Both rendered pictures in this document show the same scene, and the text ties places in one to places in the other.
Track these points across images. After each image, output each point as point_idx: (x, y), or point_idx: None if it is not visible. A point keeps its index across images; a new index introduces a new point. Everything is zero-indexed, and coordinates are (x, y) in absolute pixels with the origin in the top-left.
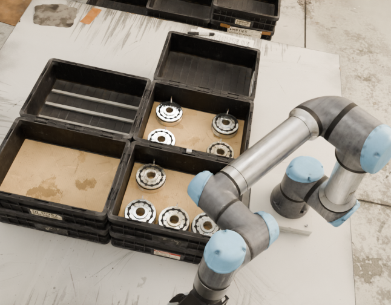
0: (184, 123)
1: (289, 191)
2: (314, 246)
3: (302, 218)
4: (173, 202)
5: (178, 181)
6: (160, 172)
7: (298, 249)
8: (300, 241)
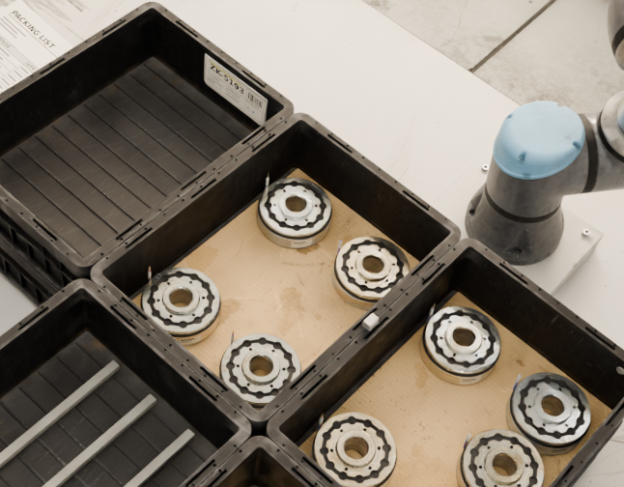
0: (226, 292)
1: (543, 203)
2: (622, 252)
3: (566, 229)
4: (439, 444)
5: (389, 401)
6: (358, 423)
7: (614, 283)
8: (600, 268)
